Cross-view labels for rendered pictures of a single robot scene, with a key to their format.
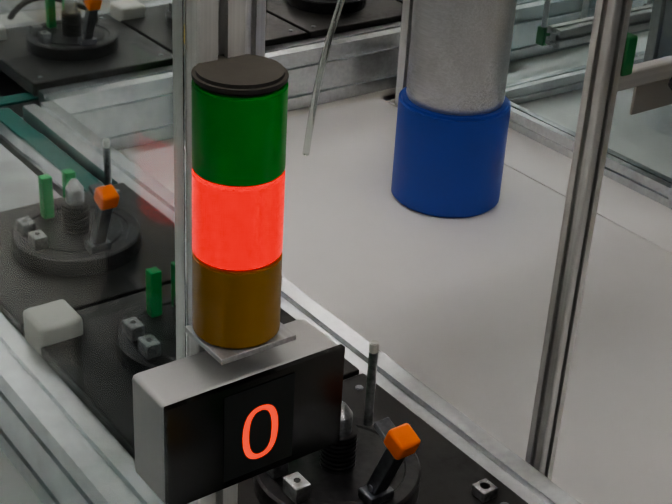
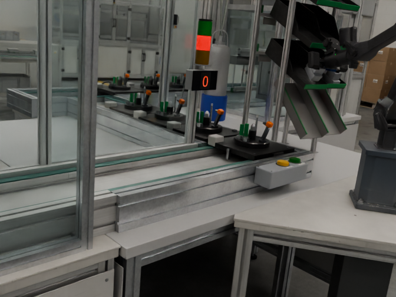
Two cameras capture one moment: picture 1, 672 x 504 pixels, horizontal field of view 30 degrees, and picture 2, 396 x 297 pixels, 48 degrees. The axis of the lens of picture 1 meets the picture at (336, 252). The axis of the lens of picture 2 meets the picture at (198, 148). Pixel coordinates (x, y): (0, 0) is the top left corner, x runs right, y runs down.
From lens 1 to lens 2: 106 cm
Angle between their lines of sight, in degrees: 15
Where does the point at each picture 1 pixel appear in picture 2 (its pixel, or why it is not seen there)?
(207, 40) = (200, 15)
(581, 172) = (250, 69)
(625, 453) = not seen: hidden behind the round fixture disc
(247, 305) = (205, 56)
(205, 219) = (200, 42)
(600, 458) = not seen: hidden behind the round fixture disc
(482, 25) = (221, 75)
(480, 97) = (221, 92)
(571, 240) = (248, 83)
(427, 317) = not seen: hidden behind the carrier
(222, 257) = (202, 48)
